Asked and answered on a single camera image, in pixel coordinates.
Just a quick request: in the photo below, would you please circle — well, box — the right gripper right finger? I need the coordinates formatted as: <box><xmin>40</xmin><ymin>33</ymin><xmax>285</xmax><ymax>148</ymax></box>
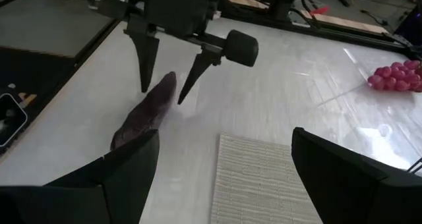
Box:
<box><xmin>291</xmin><ymin>126</ymin><xmax>422</xmax><ymax>224</ymax></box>

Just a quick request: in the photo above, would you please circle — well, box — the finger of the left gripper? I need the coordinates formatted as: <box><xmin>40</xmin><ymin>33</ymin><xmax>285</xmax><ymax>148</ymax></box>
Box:
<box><xmin>127</xmin><ymin>31</ymin><xmax>160</xmax><ymax>94</ymax></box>
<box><xmin>177</xmin><ymin>51</ymin><xmax>216</xmax><ymax>106</ymax></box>

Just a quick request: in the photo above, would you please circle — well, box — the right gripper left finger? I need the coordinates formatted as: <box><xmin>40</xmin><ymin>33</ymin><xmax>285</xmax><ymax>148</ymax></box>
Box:
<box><xmin>0</xmin><ymin>128</ymin><xmax>161</xmax><ymax>224</ymax></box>

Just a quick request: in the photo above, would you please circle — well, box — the dark purple eggplant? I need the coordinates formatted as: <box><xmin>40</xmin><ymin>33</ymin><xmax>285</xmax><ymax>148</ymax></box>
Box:
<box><xmin>109</xmin><ymin>71</ymin><xmax>177</xmax><ymax>151</ymax></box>

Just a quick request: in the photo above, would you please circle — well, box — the purple grape bunch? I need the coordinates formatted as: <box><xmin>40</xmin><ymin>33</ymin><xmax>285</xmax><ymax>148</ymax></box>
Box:
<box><xmin>367</xmin><ymin>59</ymin><xmax>422</xmax><ymax>94</ymax></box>

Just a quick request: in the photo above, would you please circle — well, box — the grey woven placemat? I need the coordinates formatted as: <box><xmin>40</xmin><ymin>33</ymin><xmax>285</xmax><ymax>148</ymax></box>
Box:
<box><xmin>210</xmin><ymin>132</ymin><xmax>323</xmax><ymax>224</ymax></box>

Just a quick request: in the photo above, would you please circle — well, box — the black device with white outline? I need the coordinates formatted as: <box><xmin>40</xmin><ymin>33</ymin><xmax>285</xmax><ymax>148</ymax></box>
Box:
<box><xmin>0</xmin><ymin>92</ymin><xmax>29</xmax><ymax>148</ymax></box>

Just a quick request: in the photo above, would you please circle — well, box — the red tag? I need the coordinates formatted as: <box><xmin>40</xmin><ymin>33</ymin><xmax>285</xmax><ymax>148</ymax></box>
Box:
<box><xmin>309</xmin><ymin>5</ymin><xmax>330</xmax><ymax>16</ymax></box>

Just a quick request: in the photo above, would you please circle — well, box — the black device with blue light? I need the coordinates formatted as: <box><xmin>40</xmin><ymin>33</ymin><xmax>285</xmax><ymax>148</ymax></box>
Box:
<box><xmin>393</xmin><ymin>6</ymin><xmax>422</xmax><ymax>47</ymax></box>

